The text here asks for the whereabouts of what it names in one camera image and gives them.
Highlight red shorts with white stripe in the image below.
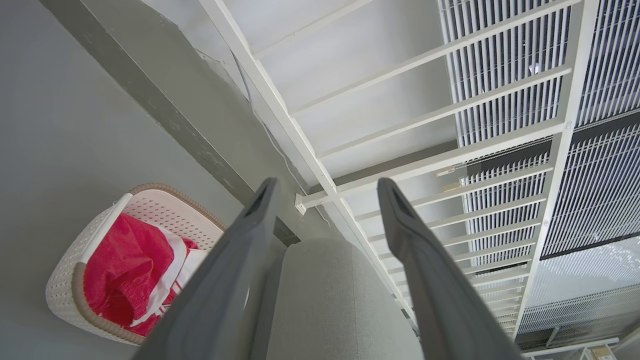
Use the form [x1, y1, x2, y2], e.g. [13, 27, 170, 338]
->
[83, 212, 201, 337]

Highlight white perforated plastic laundry basket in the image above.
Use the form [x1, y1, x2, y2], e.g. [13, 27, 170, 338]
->
[45, 182, 228, 347]

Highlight white slatted grating panel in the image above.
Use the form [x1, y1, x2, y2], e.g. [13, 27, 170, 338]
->
[437, 0, 640, 351]

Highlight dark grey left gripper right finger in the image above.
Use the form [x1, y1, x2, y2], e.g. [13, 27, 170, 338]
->
[377, 177, 523, 360]

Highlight red and white jersey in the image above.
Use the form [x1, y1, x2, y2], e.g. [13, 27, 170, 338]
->
[129, 225, 210, 328]

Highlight thin white cable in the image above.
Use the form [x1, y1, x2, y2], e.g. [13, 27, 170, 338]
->
[231, 50, 332, 227]

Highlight grey fabric sofa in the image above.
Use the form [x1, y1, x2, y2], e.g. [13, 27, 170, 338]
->
[250, 238, 426, 360]

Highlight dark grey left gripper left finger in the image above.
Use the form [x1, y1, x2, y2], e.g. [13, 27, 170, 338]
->
[132, 177, 279, 360]

